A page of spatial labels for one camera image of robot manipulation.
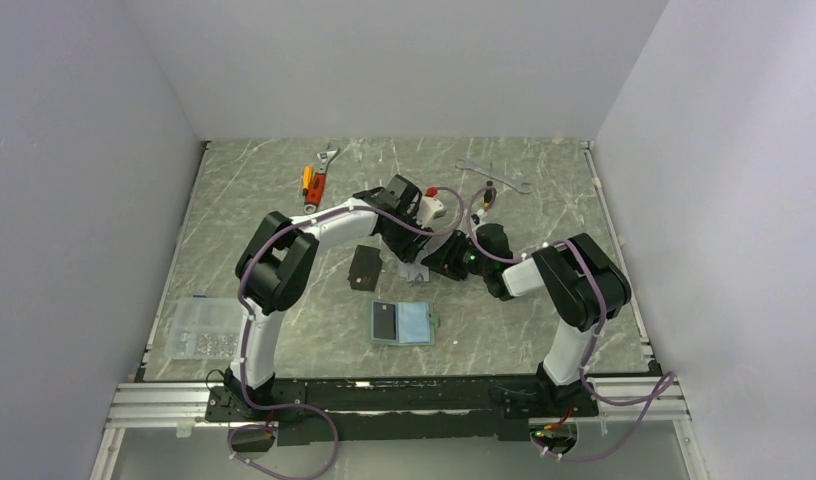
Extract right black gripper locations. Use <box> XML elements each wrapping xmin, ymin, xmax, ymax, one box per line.
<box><xmin>421</xmin><ymin>231</ymin><xmax>491</xmax><ymax>282</ymax></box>

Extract black VIP card stack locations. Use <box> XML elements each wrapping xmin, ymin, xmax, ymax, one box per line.
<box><xmin>347</xmin><ymin>245</ymin><xmax>383</xmax><ymax>292</ymax></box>

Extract single black VIP card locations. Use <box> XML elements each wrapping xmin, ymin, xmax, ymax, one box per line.
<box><xmin>372</xmin><ymin>301</ymin><xmax>397</xmax><ymax>341</ymax></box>

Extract green card holder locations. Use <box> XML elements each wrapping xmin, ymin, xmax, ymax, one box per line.
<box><xmin>368</xmin><ymin>299</ymin><xmax>440</xmax><ymax>347</ymax></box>

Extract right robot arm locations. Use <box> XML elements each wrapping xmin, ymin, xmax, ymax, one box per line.
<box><xmin>421</xmin><ymin>223</ymin><xmax>632</xmax><ymax>415</ymax></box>

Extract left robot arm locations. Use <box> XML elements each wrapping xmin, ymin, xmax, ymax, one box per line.
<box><xmin>223</xmin><ymin>175</ymin><xmax>447</xmax><ymax>420</ymax></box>

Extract silver VIP card stack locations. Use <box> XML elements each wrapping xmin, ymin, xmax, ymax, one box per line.
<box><xmin>397</xmin><ymin>262</ymin><xmax>430</xmax><ymax>282</ymax></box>

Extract black yellow small screwdriver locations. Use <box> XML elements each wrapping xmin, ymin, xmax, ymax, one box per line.
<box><xmin>483</xmin><ymin>178</ymin><xmax>496</xmax><ymax>211</ymax></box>

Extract silver open-end spanner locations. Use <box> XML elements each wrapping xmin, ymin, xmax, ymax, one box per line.
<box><xmin>455</xmin><ymin>158</ymin><xmax>532</xmax><ymax>194</ymax></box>

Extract red adjustable wrench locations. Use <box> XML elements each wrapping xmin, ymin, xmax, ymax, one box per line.
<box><xmin>303</xmin><ymin>144</ymin><xmax>341</xmax><ymax>215</ymax></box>

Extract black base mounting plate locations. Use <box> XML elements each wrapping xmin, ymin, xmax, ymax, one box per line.
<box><xmin>204</xmin><ymin>374</ymin><xmax>598</xmax><ymax>446</ymax></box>

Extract clear plastic bag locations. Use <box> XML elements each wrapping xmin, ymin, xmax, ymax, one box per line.
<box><xmin>164</xmin><ymin>296</ymin><xmax>246</xmax><ymax>360</ymax></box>

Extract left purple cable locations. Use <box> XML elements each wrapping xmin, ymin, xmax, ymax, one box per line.
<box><xmin>236</xmin><ymin>185</ymin><xmax>466</xmax><ymax>480</ymax></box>

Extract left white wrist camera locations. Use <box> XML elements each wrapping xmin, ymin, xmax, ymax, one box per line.
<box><xmin>415</xmin><ymin>187</ymin><xmax>447</xmax><ymax>228</ymax></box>

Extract yellow handled screwdriver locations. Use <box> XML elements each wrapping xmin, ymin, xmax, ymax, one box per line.
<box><xmin>301</xmin><ymin>165</ymin><xmax>314</xmax><ymax>197</ymax></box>

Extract aluminium rail frame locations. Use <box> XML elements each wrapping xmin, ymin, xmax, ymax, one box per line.
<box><xmin>92</xmin><ymin>375</ymin><xmax>709</xmax><ymax>479</ymax></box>

